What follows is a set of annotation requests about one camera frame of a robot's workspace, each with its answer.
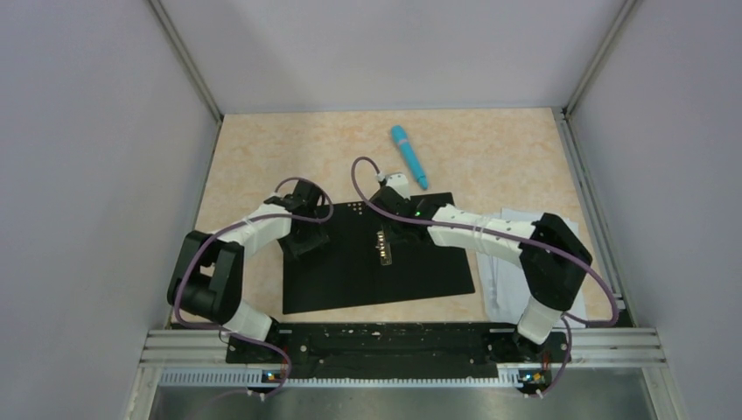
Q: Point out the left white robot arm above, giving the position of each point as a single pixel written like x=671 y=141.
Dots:
x=205 y=291

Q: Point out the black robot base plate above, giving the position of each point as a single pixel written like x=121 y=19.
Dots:
x=404 y=354

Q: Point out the turquoise marker pen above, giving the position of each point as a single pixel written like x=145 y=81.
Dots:
x=402 y=142

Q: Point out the aluminium frame rail front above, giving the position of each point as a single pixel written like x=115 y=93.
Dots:
x=614 y=373

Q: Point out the left aluminium corner post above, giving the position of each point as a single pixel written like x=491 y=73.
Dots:
x=185 y=59

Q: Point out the right aluminium corner post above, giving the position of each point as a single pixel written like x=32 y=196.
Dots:
x=601 y=55

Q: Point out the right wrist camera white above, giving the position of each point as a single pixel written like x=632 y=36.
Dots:
x=397 y=181

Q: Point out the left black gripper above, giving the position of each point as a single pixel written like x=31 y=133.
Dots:
x=314 y=240

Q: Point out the aluminium corner post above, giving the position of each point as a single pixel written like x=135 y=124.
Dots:
x=601 y=55
x=185 y=59

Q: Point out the grey black file folder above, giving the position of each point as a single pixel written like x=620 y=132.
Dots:
x=347 y=271

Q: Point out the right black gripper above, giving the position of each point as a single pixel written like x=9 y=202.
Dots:
x=395 y=236

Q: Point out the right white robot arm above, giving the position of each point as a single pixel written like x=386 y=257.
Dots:
x=553 y=260

